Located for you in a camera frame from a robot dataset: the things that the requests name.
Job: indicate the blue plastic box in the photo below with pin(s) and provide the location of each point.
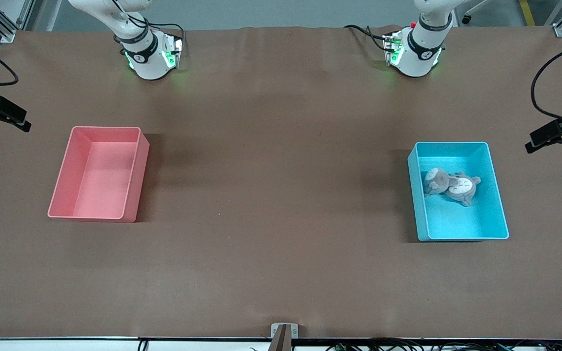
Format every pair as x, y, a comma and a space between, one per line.
456, 224

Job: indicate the large table cover sheet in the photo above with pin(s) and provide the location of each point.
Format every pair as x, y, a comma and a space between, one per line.
281, 146

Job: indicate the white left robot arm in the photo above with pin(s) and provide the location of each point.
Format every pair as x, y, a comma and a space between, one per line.
417, 61

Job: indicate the grey metal bracket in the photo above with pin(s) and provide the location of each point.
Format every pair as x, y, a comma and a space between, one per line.
275, 331

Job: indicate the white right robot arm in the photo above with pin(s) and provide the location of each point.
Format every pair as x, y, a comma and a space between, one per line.
147, 63

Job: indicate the brown post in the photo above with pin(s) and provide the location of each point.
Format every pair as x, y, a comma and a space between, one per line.
281, 342

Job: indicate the pink plastic box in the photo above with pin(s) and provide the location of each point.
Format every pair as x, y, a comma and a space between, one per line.
95, 195

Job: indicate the black caster wheel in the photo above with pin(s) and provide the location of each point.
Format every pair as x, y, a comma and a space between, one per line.
466, 19

